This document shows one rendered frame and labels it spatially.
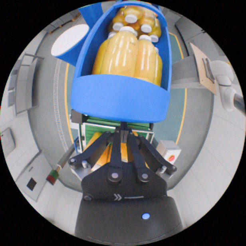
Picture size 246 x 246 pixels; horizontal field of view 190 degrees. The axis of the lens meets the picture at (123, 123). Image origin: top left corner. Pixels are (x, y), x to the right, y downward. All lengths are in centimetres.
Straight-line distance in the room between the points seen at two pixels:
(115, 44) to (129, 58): 5
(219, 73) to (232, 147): 241
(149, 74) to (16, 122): 329
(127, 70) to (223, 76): 69
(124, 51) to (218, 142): 302
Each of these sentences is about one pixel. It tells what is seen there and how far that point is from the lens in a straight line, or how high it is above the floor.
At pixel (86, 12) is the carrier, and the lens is 135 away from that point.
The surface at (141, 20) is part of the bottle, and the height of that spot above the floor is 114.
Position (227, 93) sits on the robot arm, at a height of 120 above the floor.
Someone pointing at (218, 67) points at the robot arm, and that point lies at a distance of 73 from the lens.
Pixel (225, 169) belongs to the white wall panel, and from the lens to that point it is 313.
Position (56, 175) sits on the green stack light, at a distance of 58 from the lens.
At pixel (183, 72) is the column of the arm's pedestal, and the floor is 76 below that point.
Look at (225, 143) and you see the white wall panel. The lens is 295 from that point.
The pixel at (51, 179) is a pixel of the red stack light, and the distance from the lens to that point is 56.
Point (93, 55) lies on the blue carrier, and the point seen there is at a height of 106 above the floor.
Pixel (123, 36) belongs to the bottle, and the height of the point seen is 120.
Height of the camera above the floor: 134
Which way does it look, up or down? 71 degrees down
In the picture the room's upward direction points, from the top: 176 degrees clockwise
